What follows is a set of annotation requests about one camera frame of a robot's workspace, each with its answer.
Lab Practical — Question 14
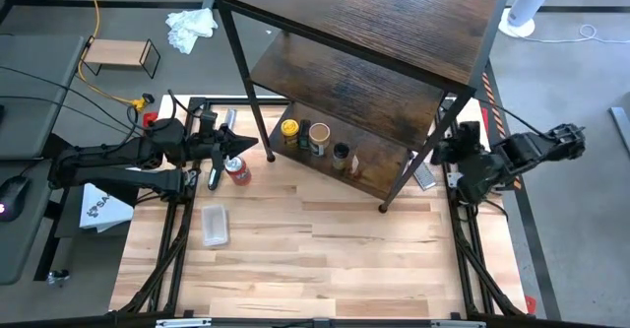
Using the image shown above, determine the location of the small wood wire stand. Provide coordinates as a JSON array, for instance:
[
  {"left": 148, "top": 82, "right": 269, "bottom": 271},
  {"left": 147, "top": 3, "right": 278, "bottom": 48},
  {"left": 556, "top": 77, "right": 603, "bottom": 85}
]
[{"left": 80, "top": 35, "right": 162, "bottom": 80}]

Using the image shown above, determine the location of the dark wood metal shelf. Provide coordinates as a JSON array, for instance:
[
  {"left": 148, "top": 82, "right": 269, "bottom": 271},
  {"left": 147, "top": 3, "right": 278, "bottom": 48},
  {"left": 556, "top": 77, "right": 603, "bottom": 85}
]
[{"left": 214, "top": 0, "right": 508, "bottom": 215}]

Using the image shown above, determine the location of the clear plastic container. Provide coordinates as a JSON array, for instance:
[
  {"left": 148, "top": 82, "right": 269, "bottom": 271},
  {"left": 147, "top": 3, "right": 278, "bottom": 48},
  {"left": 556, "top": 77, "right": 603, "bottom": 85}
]
[{"left": 200, "top": 204, "right": 230, "bottom": 248}]

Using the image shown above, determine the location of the grey desk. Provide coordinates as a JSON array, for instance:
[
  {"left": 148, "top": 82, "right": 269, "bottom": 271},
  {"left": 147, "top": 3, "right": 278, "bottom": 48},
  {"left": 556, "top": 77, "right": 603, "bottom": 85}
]
[{"left": 0, "top": 33, "right": 88, "bottom": 287}]

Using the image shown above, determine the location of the white cable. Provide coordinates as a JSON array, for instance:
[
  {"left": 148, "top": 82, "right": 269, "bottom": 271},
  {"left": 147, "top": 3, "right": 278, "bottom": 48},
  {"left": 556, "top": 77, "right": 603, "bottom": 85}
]
[{"left": 516, "top": 23, "right": 630, "bottom": 46}]

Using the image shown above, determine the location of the black computer mouse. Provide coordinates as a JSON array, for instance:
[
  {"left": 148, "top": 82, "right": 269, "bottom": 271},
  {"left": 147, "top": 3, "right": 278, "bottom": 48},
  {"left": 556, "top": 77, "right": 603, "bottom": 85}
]
[{"left": 0, "top": 174, "right": 32, "bottom": 224}]

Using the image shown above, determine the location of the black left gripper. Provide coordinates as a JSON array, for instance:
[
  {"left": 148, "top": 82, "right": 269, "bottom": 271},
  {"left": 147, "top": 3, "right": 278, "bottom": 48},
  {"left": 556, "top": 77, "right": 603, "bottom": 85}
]
[{"left": 185, "top": 109, "right": 260, "bottom": 192}]

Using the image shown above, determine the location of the black metal table frame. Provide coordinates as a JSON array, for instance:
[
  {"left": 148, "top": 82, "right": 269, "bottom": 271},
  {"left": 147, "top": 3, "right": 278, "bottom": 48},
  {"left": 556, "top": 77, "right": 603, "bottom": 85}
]
[{"left": 110, "top": 96, "right": 531, "bottom": 319}]

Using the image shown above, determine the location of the grey metal bar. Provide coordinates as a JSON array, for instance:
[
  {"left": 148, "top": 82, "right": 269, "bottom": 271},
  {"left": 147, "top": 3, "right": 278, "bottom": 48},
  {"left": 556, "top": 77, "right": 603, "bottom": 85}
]
[{"left": 608, "top": 105, "right": 630, "bottom": 158}]

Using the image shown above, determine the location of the white printed paper bag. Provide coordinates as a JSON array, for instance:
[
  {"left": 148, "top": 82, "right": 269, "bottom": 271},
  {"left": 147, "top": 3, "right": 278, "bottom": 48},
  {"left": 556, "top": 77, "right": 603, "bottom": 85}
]
[{"left": 78, "top": 182, "right": 135, "bottom": 234}]

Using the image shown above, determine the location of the black desk cable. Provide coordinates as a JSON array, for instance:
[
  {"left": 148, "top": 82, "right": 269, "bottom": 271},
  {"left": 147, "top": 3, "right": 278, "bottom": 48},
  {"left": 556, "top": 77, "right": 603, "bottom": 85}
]
[{"left": 0, "top": 64, "right": 149, "bottom": 140}]

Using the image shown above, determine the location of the small metal caster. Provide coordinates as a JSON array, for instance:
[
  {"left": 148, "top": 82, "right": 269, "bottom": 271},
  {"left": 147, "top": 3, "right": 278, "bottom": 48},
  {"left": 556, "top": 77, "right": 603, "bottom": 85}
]
[{"left": 45, "top": 267, "right": 71, "bottom": 289}]

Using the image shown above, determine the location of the silver metal bracket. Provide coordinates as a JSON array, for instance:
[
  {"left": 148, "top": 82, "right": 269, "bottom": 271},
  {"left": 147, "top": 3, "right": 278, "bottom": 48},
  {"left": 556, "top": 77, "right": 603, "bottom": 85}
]
[
  {"left": 430, "top": 319, "right": 487, "bottom": 328},
  {"left": 155, "top": 317, "right": 213, "bottom": 328}
]

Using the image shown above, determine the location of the red Fanta soda can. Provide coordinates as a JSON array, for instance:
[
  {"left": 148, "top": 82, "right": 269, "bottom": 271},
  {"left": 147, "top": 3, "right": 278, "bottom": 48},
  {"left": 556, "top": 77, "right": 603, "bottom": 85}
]
[{"left": 224, "top": 156, "right": 253, "bottom": 187}]

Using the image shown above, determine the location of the silver flat packet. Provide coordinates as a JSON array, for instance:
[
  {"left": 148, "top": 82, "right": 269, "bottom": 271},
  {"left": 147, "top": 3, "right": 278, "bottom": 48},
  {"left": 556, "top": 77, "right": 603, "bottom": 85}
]
[{"left": 411, "top": 162, "right": 438, "bottom": 191}]

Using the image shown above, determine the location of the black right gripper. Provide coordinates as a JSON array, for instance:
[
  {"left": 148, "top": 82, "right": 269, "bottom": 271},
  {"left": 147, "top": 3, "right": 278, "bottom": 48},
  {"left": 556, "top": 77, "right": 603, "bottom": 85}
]
[{"left": 431, "top": 119, "right": 483, "bottom": 166}]

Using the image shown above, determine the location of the tan-lid sesame seasoning jar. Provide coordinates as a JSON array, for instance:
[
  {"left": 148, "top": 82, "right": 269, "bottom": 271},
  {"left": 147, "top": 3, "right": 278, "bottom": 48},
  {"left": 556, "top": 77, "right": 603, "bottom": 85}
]
[{"left": 308, "top": 122, "right": 332, "bottom": 158}]

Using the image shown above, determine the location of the black-lid thyme spice jar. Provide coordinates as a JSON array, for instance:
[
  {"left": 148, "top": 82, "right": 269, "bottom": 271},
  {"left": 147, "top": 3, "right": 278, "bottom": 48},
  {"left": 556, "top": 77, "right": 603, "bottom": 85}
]
[{"left": 332, "top": 142, "right": 351, "bottom": 171}]

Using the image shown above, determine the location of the yellow cable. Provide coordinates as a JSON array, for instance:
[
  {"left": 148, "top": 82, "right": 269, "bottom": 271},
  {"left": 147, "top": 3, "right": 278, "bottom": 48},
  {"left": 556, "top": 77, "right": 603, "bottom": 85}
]
[{"left": 76, "top": 0, "right": 157, "bottom": 114}]

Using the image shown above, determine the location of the yellow-lid dark spice jar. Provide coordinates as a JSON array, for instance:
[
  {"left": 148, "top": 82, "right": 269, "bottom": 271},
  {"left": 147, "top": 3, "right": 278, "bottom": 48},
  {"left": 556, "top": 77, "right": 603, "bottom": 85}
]
[{"left": 280, "top": 118, "right": 300, "bottom": 148}]

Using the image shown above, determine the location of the green spice tin black lid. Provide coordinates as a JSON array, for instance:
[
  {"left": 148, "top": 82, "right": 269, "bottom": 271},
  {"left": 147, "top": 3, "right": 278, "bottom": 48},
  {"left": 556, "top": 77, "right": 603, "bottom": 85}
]
[{"left": 297, "top": 119, "right": 312, "bottom": 151}]

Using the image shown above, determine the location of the white crumpled cloth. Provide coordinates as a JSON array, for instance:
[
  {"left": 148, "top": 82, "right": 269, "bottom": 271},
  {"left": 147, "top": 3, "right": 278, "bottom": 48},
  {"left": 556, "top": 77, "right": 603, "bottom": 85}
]
[{"left": 164, "top": 7, "right": 220, "bottom": 56}]

